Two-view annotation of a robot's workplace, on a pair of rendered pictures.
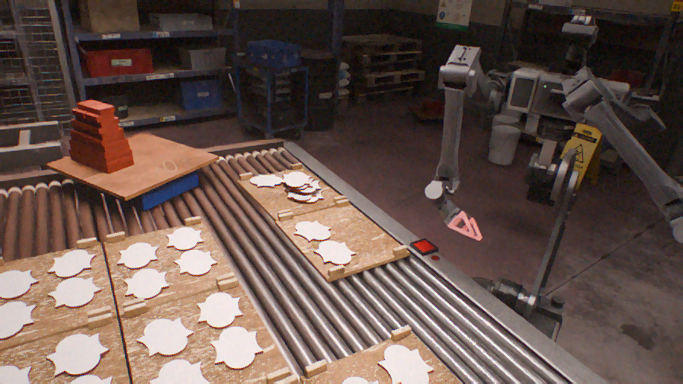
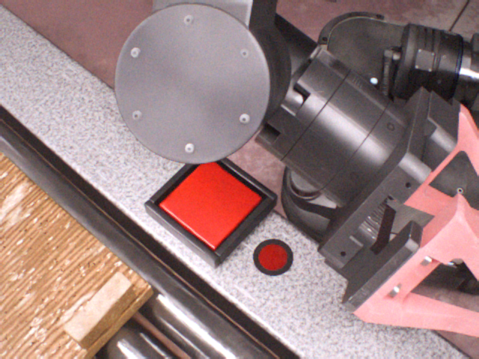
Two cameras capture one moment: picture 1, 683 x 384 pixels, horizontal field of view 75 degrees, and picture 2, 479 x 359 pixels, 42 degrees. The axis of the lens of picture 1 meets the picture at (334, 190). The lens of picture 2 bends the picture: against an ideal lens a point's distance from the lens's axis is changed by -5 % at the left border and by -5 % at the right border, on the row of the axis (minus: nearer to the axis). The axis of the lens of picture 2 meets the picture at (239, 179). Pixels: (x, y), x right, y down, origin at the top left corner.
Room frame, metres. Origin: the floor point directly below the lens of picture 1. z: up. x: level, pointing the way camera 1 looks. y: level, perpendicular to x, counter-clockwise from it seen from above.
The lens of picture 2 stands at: (1.18, -0.30, 1.39)
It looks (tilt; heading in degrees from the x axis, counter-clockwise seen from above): 60 degrees down; 343
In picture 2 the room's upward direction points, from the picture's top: straight up
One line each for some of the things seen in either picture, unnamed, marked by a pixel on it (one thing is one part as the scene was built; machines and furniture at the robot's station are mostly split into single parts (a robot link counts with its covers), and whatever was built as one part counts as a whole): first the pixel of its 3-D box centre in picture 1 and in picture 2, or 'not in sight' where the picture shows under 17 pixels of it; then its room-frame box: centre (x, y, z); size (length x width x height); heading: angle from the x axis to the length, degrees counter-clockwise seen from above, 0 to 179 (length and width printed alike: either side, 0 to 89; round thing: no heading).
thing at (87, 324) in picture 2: (399, 250); (101, 311); (1.35, -0.25, 0.95); 0.06 x 0.02 x 0.03; 123
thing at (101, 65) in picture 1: (117, 59); not in sight; (5.04, 2.52, 0.78); 0.66 x 0.45 x 0.28; 128
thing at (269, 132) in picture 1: (269, 98); not in sight; (5.00, 0.81, 0.46); 0.79 x 0.62 x 0.91; 38
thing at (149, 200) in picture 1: (148, 178); not in sight; (1.75, 0.82, 0.97); 0.31 x 0.31 x 0.10; 62
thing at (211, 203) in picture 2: (424, 247); (211, 205); (1.42, -0.35, 0.92); 0.06 x 0.06 x 0.01; 32
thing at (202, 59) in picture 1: (202, 56); not in sight; (5.62, 1.73, 0.76); 0.50 x 0.36 x 0.24; 134
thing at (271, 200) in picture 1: (290, 191); not in sight; (1.79, 0.19, 0.93); 0.41 x 0.35 x 0.02; 35
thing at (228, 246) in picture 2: (424, 247); (210, 204); (1.42, -0.35, 0.92); 0.08 x 0.08 x 0.02; 32
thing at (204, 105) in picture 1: (198, 91); not in sight; (5.61, 1.81, 0.32); 0.50 x 0.41 x 0.37; 124
